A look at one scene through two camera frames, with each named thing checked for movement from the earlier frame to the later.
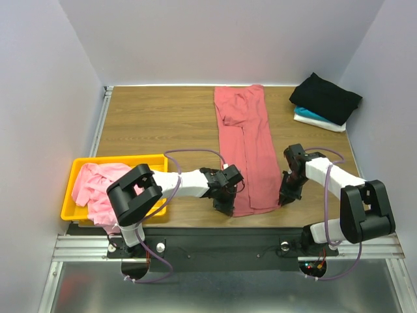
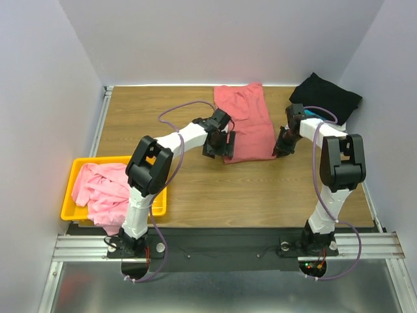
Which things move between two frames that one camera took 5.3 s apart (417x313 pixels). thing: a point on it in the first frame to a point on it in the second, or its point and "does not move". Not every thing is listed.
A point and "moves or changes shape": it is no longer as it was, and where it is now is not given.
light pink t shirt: x=90 y=187 does not move
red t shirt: x=247 y=145 moves or changes shape
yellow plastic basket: x=71 y=210 does not move
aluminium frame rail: x=86 y=248 does not move
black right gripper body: x=290 y=186 to x=283 y=145
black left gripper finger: x=223 y=203 to x=208 y=154
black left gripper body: x=234 y=188 to x=219 y=147
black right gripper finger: x=286 y=195 to x=282 y=147
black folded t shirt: x=327 y=99 does not move
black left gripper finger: x=225 y=200 to x=230 y=145
